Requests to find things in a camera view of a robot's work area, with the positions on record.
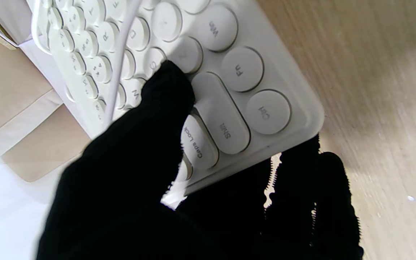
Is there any white keyboard cable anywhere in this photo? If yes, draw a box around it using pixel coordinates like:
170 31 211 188
31 0 140 123

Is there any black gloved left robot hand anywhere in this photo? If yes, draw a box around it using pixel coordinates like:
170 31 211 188
36 60 364 260

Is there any beige fabric sofa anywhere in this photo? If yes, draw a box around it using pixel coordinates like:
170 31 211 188
0 29 93 183

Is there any white round-key keyboard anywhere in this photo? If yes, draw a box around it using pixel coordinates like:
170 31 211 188
27 0 326 210

